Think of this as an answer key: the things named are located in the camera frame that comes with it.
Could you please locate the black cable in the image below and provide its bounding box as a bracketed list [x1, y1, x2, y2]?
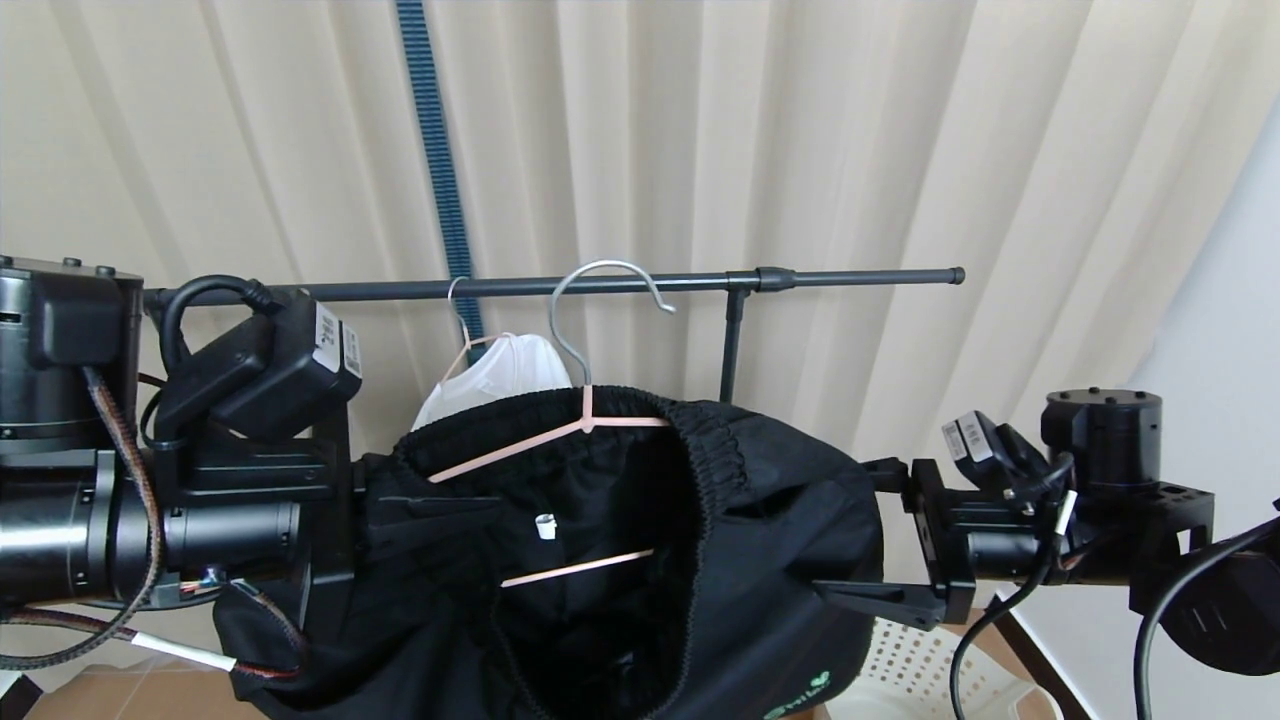
[158, 275, 288, 373]
[948, 455, 1280, 720]

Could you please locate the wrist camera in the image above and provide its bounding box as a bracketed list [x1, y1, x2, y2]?
[150, 288, 364, 471]
[940, 410, 1076, 501]

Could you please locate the white garment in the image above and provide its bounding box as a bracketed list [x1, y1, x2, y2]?
[412, 333, 574, 433]

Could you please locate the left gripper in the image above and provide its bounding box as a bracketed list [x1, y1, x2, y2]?
[95, 415, 359, 611]

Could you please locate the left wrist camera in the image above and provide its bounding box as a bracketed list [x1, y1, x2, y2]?
[150, 288, 364, 471]

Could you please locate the black clothes rack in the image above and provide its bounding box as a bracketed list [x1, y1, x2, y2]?
[140, 265, 967, 406]

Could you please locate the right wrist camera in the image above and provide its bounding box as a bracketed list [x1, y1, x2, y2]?
[940, 410, 1076, 501]

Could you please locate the black garment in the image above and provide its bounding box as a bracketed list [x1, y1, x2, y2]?
[213, 385, 888, 720]

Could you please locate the white laundry basket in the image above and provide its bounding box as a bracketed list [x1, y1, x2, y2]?
[828, 615, 1063, 720]

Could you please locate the window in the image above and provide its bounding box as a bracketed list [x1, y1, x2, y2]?
[393, 0, 488, 341]

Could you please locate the pink clothes hanger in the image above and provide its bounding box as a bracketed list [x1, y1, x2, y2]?
[428, 260, 678, 591]
[440, 277, 501, 386]

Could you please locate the beige curtain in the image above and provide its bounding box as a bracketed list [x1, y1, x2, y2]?
[425, 0, 1280, 641]
[0, 0, 471, 461]

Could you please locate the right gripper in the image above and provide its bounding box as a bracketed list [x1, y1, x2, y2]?
[812, 457, 1056, 632]

